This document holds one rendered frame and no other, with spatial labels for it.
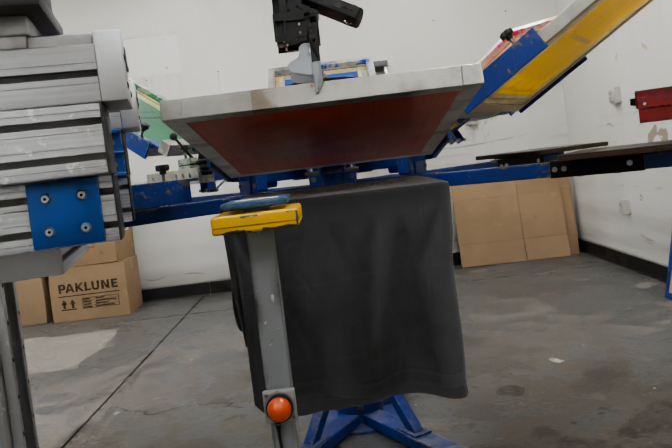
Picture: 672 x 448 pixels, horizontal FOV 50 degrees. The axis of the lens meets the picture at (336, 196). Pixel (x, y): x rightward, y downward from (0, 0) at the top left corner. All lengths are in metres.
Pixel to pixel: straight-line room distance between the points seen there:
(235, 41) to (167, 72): 0.62
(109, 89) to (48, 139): 0.10
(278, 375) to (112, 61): 0.53
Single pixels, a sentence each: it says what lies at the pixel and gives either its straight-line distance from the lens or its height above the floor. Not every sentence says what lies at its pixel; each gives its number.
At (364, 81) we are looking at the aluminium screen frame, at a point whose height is 1.15.
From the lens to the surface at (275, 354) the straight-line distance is 1.14.
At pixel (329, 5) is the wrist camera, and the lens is 1.34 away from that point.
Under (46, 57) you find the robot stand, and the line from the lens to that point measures 0.97.
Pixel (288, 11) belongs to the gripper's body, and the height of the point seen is 1.29.
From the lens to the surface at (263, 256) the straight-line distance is 1.11.
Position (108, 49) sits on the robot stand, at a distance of 0.96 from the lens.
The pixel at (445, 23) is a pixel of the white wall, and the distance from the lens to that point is 6.19.
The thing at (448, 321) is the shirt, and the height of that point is 0.68.
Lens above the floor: 1.02
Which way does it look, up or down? 3 degrees down
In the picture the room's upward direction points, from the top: 7 degrees counter-clockwise
